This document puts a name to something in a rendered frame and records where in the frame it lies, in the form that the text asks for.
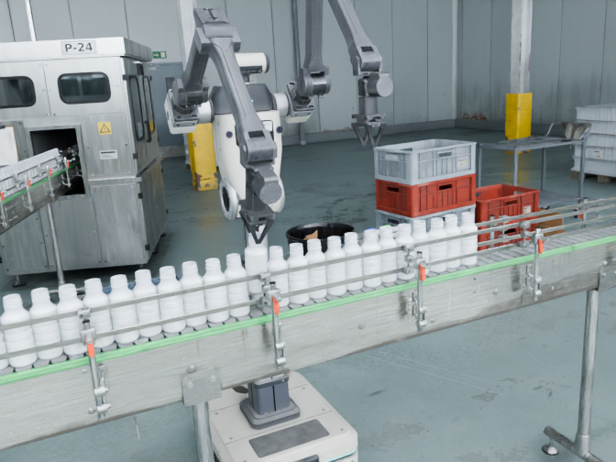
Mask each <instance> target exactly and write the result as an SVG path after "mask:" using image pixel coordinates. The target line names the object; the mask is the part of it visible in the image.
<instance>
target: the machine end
mask: <svg viewBox="0 0 616 462"><path fill-rule="evenodd" d="M151 61H152V52H151V48H149V47H147V46H144V45H142V44H139V43H137V42H135V41H133V40H130V39H128V38H124V37H119V38H83V39H65V40H46V41H29V42H10V43H0V126H1V125H4V126H7V125H14V129H15V134H16V143H17V148H18V154H19V159H20V161H22V160H26V159H28V158H31V157H33V156H36V155H38V154H41V153H44V152H46V151H49V150H52V149H58V151H59V152H60V151H61V150H66V149H68V147H70V148H72V147H73V146H74V145H78V147H77V148H79V149H77V151H76V152H79V154H80V160H81V165H82V176H83V181H82V182H81V183H79V184H78V185H76V186H75V187H73V188H71V189H70V190H68V191H67V192H66V193H64V194H63V195H61V196H60V197H58V201H57V202H55V203H51V205H52V211H53V216H54V222H55V226H56V232H57V238H58V243H59V249H60V258H61V264H62V269H63V270H81V269H91V268H103V267H114V266H125V265H135V264H138V265H139V270H143V264H145V263H148V261H149V258H150V256H151V255H152V254H157V253H158V252H159V251H158V250H157V249H154V248H155V246H156V245H157V243H158V241H159V239H160V237H165V236H166V234H165V233H162V232H163V230H164V228H165V226H166V224H167V222H168V217H167V214H168V213H169V212H168V209H166V202H165V194H164V187H163V179H162V173H163V168H162V167H161V164H160V162H161V161H162V160H163V159H164V154H160V150H159V142H160V137H158V135H157V127H156V119H155V112H154V104H153V97H152V89H151V81H152V76H150V74H149V64H148V63H147V62H151ZM78 150H79V151H78ZM0 263H1V264H2V269H3V271H4V272H5V275H6V276H11V275H15V277H16V282H15V283H13V284H12V287H13V288H18V287H22V286H25V285H27V282H26V281H21V280H20V278H19V276H20V275H22V274H32V273H42V272H53V271H57V269H56V263H55V258H54V253H53V247H52V243H51V237H50V228H49V222H48V217H47V211H46V206H44V207H42V208H41V209H39V210H38V211H36V212H35V213H34V214H32V215H31V216H29V217H27V218H26V219H24V220H23V221H21V222H20V223H18V224H17V225H15V226H13V227H12V228H10V229H9V230H7V231H5V232H4V233H3V234H2V235H0Z"/></svg>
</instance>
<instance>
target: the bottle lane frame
mask: <svg viewBox="0 0 616 462"><path fill-rule="evenodd" d="M529 264H532V273H531V275H534V254H532V255H529V256H522V257H520V258H513V259H509V260H506V259H505V260H504V261H501V262H496V263H492V264H487V265H485V266H480V267H479V266H477V267H476V268H472V269H465V270H458V271H457V272H453V273H448V272H447V274H445V275H437V276H436V277H432V278H428V277H427V279H425V280H424V281H423V305H425V307H426V308H427V311H426V313H425V321H426V322H427V326H426V327H423V331H422V332H418V331H417V326H416V321H417V319H416V318H415V315H413V306H414V305H415V302H413V292H417V281H413V282H407V281H406V283H404V284H401V285H397V284H396V286H392V287H389V288H387V287H385V288H384V289H380V290H373V291H369V292H362V293H360V294H357V295H352V294H350V296H348V297H345V298H340V297H339V299H336V300H332V301H328V300H327V302H321V303H316V302H315V303H314V304H313V305H309V306H302V307H301V308H296V309H291V308H290V310H289V311H284V312H280V313H279V314H278V317H279V325H280V340H282V341H283V342H285V344H286V347H285V348H284V355H285V357H286V358H287V361H286V364H285V365H282V370H276V364H275V349H274V346H273V343H274V336H273V324H272V314H269V315H265V314H263V316H260V317H257V318H252V317H250V319H248V320H245V321H240V322H239V321H238V320H236V322H235V323H232V324H223V325H221V326H217V327H213V328H212V327H210V326H209V327H208V329H204V330H201V331H196V330H193V332H192V333H189V334H184V335H182V334H179V335H177V336H173V337H169V338H167V337H166V336H165V337H164V338H163V339H161V340H157V341H151V340H149V341H148V342H147V343H145V344H140V345H136V344H133V346H129V347H125V348H119V347H117V348H116V350H113V351H108V352H103V351H101V352H100V354H96V355H95V356H96V362H97V367H101V366H105V372H106V377H105V378H104V383H105V382H107V384H108V389H109V393H108V394H107V395H106V399H107V403H108V404H109V403H110V407H111V408H110V409H109V410H108V412H106V413H105V418H103V419H99V418H98V413H97V408H96V402H95V397H94V386H93V381H92V375H91V370H90V364H89V358H88V357H87V356H86V355H83V357H81V358H76V359H73V360H69V359H67V360H66V361H64V362H61V363H57V364H52V363H49V364H48V365H47V366H45V367H40V368H34V367H31V369H29V370H25V371H20V372H16V371H13V373H12V374H8V375H4V376H1V377H0V451H4V450H7V449H10V448H14V447H18V446H23V445H26V444H30V443H34V442H37V441H40V440H44V439H47V438H51V437H54V436H57V435H63V434H67V433H70V432H73V431H77V430H81V429H83V428H87V427H91V426H94V425H98V424H103V423H107V422H110V421H114V420H117V419H120V418H124V417H128V416H130V415H134V414H138V413H143V412H147V411H150V410H154V409H157V408H160V407H164V406H167V405H171V404H174V403H177V402H184V400H183V393H182V380H183V378H184V377H185V375H186V374H188V373H192V372H195V371H199V370H202V369H209V368H214V369H216V370H217V371H219V376H220V384H221V391H223V390H227V389H231V388H234V387H237V386H240V385H244V384H248V383H250V382H254V381H258V380H264V379H267V378H270V377H274V376H278V375H280V374H284V373H287V372H291V371H295V370H297V369H304V368H307V367H311V366H314V365H317V364H321V363H324V362H327V361H331V360H334V359H338V358H343V357H347V356H351V355H354V354H357V353H361V352H364V351H368V350H371V349H374V348H378V347H384V346H387V345H390V344H394V343H398V342H401V341H404V340H408V339H411V338H415V337H417V336H424V335H427V334H431V333H434V332H437V331H441V330H445V329H447V328H451V327H454V326H458V325H463V324H467V323H471V322H474V321H477V320H481V319H484V318H488V317H492V316H494V315H498V314H504V313H507V312H510V311H514V310H518V309H521V308H524V307H528V306H531V305H535V304H538V303H544V302H547V301H551V300H554V299H557V298H561V297H565V296H568V295H571V294H575V293H578V292H583V291H587V290H591V289H594V288H598V281H599V272H600V269H601V268H602V267H606V266H609V265H613V264H616V236H609V237H604V238H601V239H597V240H592V241H589V242H585V243H582V242H581V243H580V244H576V245H574V244H573V246H568V247H566V246H565V247H561V248H556V249H553V250H549V249H548V251H545V252H543V254H539V274H538V276H540V277H541V278H542V283H541V287H540V291H541V293H542V294H541V296H539V297H537V301H533V297H532V295H531V291H532V290H529V288H528V286H526V278H528V277H529V274H527V273H526V272H527V265H529Z"/></svg>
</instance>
